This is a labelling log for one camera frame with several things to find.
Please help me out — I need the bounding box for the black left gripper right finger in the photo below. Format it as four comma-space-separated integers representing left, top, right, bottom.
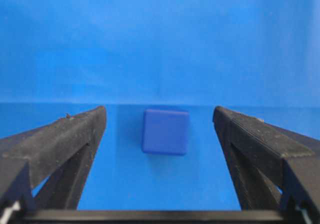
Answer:
212, 106, 320, 213

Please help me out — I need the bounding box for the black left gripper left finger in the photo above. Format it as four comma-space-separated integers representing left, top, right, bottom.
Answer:
0, 106, 107, 210

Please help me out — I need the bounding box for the blue block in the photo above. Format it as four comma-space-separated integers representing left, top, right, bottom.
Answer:
141, 108, 190, 156

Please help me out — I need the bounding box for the blue table cloth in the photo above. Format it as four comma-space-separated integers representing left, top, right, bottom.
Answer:
0, 0, 320, 210

